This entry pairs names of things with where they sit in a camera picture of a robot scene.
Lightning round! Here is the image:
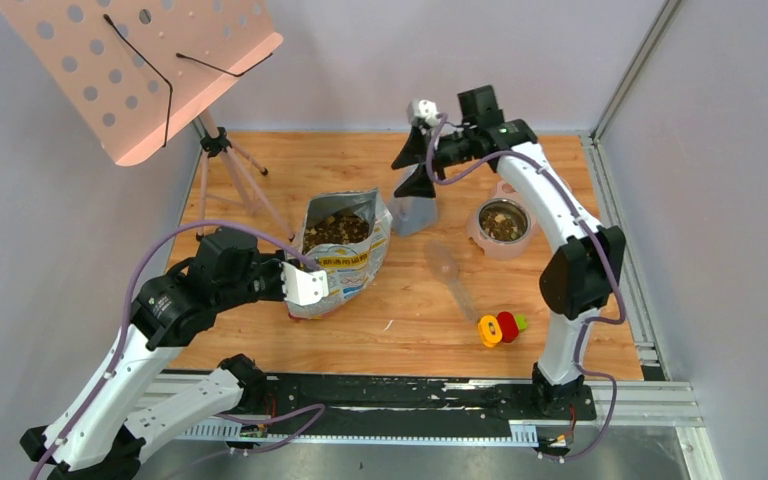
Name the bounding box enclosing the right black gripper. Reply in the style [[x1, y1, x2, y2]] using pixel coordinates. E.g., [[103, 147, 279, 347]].
[[391, 126, 477, 198]]

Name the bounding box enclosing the pet food bag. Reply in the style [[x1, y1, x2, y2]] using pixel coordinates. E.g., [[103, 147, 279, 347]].
[[288, 188, 393, 319]]

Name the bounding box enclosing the clear plastic scoop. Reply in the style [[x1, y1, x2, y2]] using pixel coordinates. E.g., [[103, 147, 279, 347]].
[[424, 240, 479, 323]]

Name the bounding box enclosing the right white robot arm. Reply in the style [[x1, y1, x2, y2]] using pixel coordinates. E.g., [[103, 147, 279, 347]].
[[391, 85, 626, 418]]

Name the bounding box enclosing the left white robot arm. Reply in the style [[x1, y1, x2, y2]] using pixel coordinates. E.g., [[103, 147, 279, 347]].
[[20, 221, 302, 479]]

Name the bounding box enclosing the pink double pet bowl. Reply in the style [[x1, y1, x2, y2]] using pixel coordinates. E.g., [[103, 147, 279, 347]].
[[466, 180, 547, 261]]

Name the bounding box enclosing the translucent plastic container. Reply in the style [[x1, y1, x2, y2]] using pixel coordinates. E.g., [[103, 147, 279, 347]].
[[387, 197, 439, 237]]

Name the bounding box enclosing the colourful stacking toy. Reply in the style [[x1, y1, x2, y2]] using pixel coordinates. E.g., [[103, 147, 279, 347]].
[[477, 311, 528, 348]]

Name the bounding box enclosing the pink music stand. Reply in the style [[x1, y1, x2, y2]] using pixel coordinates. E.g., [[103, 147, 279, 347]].
[[0, 1, 283, 211]]

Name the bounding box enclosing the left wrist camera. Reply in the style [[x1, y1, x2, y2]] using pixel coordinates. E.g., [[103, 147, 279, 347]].
[[281, 262, 329, 306]]

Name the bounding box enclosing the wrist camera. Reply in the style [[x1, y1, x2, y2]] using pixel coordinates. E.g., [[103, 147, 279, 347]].
[[281, 262, 329, 306], [406, 99, 440, 129]]

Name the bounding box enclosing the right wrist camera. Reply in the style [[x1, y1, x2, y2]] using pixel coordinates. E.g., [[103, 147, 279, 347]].
[[406, 99, 440, 129]]

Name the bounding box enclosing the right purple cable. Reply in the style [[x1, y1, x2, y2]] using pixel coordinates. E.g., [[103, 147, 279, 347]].
[[424, 112, 627, 463]]

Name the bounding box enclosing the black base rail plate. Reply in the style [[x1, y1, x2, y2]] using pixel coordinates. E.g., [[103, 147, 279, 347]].
[[232, 373, 597, 438]]

